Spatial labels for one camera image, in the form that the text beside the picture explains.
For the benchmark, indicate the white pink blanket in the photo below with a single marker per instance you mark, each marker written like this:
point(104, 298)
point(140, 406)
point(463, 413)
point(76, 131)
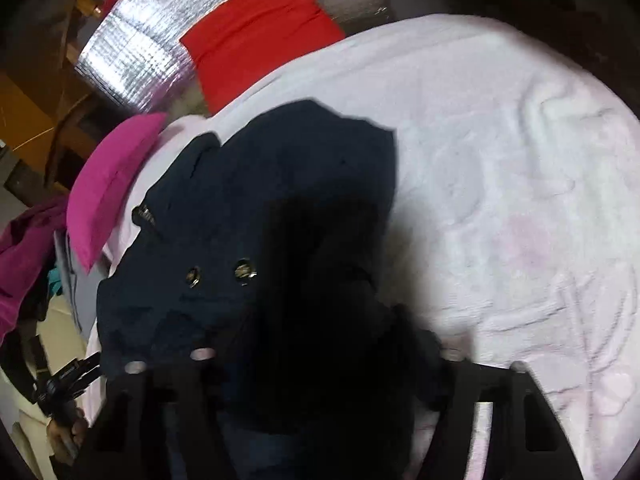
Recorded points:
point(500, 160)

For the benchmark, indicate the magenta pillow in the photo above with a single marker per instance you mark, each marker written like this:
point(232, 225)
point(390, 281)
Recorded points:
point(105, 190)

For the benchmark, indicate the wooden stair railing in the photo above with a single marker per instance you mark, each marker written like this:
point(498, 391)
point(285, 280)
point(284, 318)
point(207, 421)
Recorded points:
point(90, 7)

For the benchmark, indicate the beige leather sofa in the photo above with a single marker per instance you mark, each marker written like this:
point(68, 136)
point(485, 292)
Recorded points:
point(60, 325)

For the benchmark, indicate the magenta fleece jacket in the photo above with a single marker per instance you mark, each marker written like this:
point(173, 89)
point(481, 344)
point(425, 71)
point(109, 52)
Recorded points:
point(25, 260)

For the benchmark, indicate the silver foil insulation panel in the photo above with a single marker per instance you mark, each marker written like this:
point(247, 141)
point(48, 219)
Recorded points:
point(140, 50)

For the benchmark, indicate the teal garment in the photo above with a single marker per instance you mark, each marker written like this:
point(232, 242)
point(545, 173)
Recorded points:
point(56, 282)

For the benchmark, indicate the navy zip jacket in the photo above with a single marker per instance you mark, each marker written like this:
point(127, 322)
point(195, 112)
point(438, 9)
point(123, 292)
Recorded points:
point(280, 185)

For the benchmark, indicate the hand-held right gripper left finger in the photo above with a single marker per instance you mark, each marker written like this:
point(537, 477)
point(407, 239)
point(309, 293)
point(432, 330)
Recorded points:
point(150, 410)

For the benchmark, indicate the black garment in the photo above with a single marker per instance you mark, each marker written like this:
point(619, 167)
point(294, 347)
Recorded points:
point(27, 310)

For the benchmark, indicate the person's left hand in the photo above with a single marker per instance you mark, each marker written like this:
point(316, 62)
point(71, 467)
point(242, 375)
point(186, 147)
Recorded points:
point(67, 435)

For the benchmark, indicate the red pillow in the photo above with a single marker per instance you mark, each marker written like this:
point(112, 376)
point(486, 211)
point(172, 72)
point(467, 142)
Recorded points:
point(260, 35)

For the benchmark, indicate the grey garment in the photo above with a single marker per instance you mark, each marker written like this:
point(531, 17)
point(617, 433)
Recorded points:
point(80, 290)

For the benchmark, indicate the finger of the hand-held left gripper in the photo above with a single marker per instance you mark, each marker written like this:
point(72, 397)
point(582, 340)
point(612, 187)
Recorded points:
point(89, 367)

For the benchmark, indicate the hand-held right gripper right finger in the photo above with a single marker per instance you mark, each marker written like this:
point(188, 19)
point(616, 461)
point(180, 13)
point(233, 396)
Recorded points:
point(505, 385)

